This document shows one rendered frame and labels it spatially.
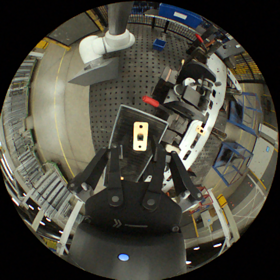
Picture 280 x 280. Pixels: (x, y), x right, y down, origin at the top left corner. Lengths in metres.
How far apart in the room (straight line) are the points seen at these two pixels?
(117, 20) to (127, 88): 0.55
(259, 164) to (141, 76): 8.35
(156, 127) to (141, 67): 0.63
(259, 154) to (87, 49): 8.59
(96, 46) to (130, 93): 0.48
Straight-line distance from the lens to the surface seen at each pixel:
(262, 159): 8.20
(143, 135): 0.22
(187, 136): 0.47
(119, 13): 0.52
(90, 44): 0.69
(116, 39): 0.63
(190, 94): 0.27
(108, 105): 0.74
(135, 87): 0.71
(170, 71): 0.36
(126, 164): 0.29
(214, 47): 0.57
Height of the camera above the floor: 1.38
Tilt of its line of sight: 68 degrees down
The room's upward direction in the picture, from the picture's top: 172 degrees counter-clockwise
